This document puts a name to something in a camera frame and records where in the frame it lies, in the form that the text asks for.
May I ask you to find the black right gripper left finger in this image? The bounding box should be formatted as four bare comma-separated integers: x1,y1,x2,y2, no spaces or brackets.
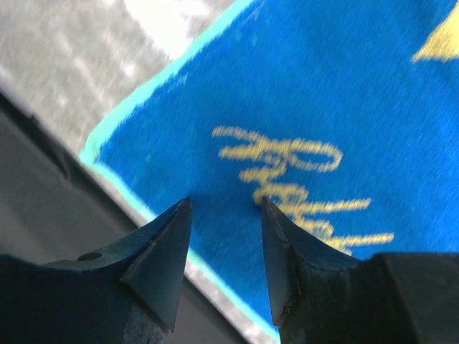
1,198,192,343

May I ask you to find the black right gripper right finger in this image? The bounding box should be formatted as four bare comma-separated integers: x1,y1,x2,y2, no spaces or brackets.
261,199,458,343

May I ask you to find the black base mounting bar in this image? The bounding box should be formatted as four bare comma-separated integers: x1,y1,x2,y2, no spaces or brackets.
1,96,243,343

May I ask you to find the yellow teal patterned towel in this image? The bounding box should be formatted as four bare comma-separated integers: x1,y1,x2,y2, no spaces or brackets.
80,1,458,343

